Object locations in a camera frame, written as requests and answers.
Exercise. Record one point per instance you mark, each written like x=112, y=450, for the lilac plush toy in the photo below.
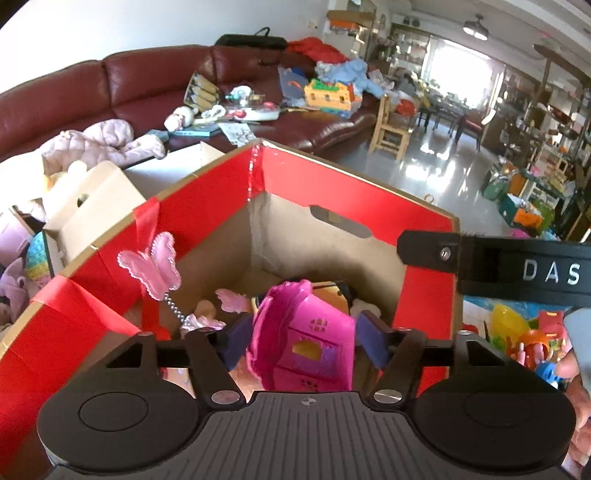
x=14, y=277

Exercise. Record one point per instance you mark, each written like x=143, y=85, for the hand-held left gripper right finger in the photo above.
x=374, y=337

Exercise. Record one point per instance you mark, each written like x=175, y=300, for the wooden display shelf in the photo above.
x=554, y=115

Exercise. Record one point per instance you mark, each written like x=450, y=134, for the wooden chair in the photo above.
x=392, y=129

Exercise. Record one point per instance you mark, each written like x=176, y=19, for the green storage bin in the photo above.
x=496, y=187

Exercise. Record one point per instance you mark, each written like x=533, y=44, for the ceiling lamp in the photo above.
x=475, y=25

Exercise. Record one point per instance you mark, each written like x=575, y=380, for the orange plastic toy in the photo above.
x=538, y=341

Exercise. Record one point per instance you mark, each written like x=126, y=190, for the red cardboard box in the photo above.
x=323, y=180

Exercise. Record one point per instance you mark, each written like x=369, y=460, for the white pink doll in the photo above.
x=178, y=117

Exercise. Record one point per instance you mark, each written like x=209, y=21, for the pink quilted jacket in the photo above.
x=92, y=143

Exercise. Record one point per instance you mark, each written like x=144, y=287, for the pink butterfly wand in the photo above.
x=157, y=265

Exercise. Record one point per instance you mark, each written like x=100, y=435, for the person's right hand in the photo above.
x=577, y=397

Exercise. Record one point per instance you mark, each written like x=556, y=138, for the pink toy house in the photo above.
x=300, y=341

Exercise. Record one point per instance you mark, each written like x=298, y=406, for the gold framed box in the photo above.
x=201, y=90

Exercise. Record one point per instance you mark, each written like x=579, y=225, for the yellow green toy building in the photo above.
x=330, y=94

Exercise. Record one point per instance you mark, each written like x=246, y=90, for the dark dining table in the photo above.
x=443, y=108

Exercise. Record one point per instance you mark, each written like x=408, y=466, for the light blue clothes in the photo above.
x=346, y=74

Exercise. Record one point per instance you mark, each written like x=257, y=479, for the orange storage bin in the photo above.
x=526, y=214

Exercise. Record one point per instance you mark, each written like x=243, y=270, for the red clothes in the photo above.
x=314, y=46

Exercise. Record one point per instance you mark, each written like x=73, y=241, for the blue book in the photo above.
x=196, y=131

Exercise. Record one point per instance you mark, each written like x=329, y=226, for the black bag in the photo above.
x=251, y=40

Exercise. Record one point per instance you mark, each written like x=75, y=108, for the blue paper bag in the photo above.
x=293, y=85

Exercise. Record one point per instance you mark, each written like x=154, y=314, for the rainbow pop toy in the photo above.
x=37, y=261

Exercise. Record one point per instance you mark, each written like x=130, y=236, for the white paper sheet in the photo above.
x=238, y=134

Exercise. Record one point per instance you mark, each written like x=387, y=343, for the red roof toy house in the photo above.
x=549, y=321

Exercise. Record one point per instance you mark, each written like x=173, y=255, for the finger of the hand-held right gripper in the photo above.
x=425, y=249

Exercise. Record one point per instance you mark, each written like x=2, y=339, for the dark red leather sofa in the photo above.
x=152, y=78

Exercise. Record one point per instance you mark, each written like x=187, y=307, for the small pink butterfly ornament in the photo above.
x=231, y=300

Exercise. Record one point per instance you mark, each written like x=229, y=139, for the white cardboard box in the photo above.
x=92, y=203

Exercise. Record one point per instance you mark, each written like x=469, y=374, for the yellow green plastic toy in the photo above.
x=508, y=323

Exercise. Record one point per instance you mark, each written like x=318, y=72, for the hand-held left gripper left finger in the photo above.
x=235, y=334

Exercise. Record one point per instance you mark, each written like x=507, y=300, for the white round toy set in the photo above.
x=254, y=108

